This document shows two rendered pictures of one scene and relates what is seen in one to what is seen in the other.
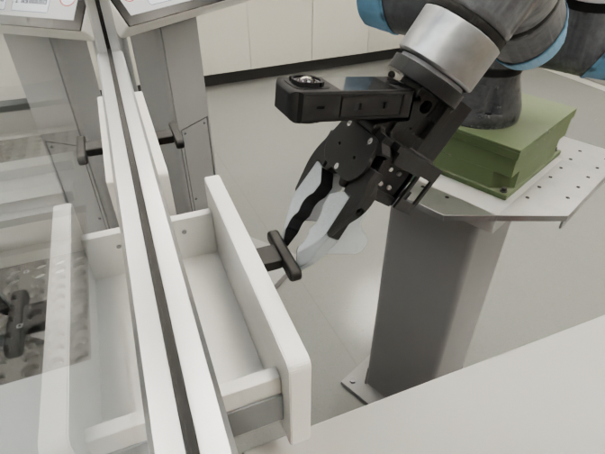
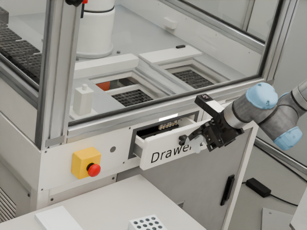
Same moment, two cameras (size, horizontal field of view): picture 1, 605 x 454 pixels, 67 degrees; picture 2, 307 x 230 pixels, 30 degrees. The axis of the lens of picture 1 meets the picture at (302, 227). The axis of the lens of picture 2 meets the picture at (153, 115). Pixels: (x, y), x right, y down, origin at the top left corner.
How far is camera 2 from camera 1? 1.53 m
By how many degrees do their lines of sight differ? 55
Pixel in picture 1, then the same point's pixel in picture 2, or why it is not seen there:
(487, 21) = (234, 107)
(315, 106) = (198, 101)
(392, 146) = (211, 126)
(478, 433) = (169, 220)
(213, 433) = (118, 115)
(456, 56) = (226, 112)
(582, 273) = not seen: outside the picture
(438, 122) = (226, 131)
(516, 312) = not seen: outside the picture
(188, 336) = (135, 111)
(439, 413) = (172, 212)
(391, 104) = (214, 114)
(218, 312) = not seen: hidden behind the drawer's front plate
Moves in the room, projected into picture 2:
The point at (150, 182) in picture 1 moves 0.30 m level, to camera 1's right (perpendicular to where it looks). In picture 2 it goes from (179, 99) to (217, 151)
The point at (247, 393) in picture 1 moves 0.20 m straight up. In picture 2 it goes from (141, 143) to (152, 86)
